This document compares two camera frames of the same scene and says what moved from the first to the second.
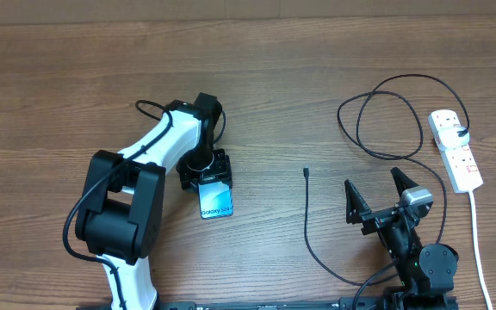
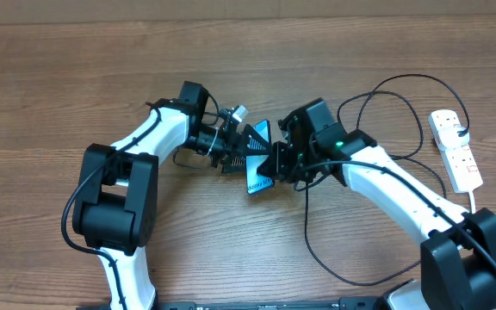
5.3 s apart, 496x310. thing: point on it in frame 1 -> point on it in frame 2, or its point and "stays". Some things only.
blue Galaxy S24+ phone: [215, 200] -> [257, 182]
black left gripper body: [205, 165] -> [226, 145]
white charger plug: [449, 138] stays
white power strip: [460, 164] stays
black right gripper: [357, 211] -> [278, 168]
